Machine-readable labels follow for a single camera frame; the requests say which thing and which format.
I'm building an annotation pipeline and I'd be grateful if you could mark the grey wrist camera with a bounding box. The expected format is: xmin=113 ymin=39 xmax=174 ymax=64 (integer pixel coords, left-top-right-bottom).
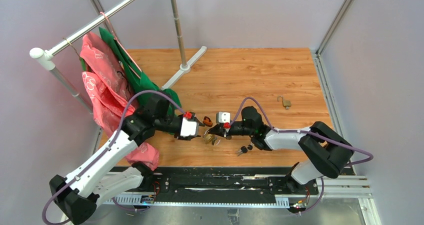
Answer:
xmin=216 ymin=111 xmax=231 ymax=124
xmin=179 ymin=117 xmax=199 ymax=138

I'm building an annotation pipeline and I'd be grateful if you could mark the green garment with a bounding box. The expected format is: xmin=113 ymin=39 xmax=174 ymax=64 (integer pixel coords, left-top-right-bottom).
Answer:
xmin=99 ymin=27 xmax=183 ymax=115

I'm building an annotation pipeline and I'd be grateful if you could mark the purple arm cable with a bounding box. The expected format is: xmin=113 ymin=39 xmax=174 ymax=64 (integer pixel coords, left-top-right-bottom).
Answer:
xmin=41 ymin=89 xmax=194 ymax=225
xmin=223 ymin=96 xmax=375 ymax=166

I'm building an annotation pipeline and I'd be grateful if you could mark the pink patterned garment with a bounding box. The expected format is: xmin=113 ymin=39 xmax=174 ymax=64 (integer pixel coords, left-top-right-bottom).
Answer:
xmin=80 ymin=31 xmax=161 ymax=171

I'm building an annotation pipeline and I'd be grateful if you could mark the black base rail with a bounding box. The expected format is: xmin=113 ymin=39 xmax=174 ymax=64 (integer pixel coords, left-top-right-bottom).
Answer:
xmin=99 ymin=167 xmax=372 ymax=213

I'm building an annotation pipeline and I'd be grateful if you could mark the small brass padlock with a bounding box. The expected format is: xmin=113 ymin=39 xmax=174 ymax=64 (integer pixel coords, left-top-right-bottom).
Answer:
xmin=277 ymin=95 xmax=292 ymax=110

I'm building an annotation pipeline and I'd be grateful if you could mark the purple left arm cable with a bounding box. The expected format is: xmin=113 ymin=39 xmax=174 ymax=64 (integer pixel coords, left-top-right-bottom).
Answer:
xmin=41 ymin=89 xmax=194 ymax=225

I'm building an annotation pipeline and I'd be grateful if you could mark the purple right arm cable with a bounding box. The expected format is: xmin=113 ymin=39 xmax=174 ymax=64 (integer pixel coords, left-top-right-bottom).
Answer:
xmin=223 ymin=96 xmax=375 ymax=166

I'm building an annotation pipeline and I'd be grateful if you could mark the large brass padlock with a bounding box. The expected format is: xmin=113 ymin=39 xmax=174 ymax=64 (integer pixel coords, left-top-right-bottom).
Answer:
xmin=202 ymin=130 xmax=217 ymax=146

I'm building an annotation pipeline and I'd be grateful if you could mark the black-headed key bunch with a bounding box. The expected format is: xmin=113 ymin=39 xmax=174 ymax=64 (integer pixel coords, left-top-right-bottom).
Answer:
xmin=235 ymin=144 xmax=253 ymax=156

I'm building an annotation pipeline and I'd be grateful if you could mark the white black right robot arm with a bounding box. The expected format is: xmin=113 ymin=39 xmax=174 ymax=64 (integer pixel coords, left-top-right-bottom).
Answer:
xmin=208 ymin=106 xmax=354 ymax=194

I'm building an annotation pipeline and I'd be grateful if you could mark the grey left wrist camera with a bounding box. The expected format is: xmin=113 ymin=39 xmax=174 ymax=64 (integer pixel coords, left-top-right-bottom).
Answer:
xmin=179 ymin=117 xmax=199 ymax=138

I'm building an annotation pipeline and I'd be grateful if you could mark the orange black Opel padlock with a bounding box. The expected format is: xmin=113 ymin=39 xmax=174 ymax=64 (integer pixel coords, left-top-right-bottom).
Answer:
xmin=202 ymin=116 xmax=213 ymax=128

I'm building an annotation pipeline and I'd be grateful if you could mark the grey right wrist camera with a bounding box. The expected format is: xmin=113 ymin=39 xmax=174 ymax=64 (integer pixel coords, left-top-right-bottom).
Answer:
xmin=216 ymin=111 xmax=231 ymax=124

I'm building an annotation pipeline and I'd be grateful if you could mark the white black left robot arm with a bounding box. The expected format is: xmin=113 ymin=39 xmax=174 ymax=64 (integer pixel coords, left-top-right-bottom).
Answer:
xmin=41 ymin=90 xmax=203 ymax=225

